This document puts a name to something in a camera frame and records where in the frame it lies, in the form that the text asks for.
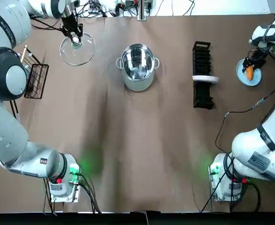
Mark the aluminium frame post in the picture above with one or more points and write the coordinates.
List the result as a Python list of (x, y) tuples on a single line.
[(142, 11)]

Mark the light blue plate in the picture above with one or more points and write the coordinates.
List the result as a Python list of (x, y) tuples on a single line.
[(243, 77)]

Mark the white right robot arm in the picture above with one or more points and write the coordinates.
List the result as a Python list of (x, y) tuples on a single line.
[(252, 145)]

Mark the glass pot lid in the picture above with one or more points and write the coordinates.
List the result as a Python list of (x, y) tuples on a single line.
[(86, 54)]

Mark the orange corn cob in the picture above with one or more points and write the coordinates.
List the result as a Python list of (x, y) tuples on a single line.
[(250, 73)]

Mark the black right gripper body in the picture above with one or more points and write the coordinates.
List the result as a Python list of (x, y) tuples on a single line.
[(260, 53)]

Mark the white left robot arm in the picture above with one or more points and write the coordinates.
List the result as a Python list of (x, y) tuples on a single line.
[(6, 131)]

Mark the stainless steel pot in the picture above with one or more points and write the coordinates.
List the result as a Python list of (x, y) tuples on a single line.
[(139, 82)]

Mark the white plate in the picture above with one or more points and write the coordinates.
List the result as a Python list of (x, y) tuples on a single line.
[(205, 79)]

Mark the black dish rack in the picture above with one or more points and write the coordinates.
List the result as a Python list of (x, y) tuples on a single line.
[(202, 56)]

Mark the grey usb hub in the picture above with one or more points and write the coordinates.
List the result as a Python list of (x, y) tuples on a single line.
[(93, 9)]

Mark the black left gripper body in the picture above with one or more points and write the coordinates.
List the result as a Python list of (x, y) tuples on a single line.
[(70, 22)]

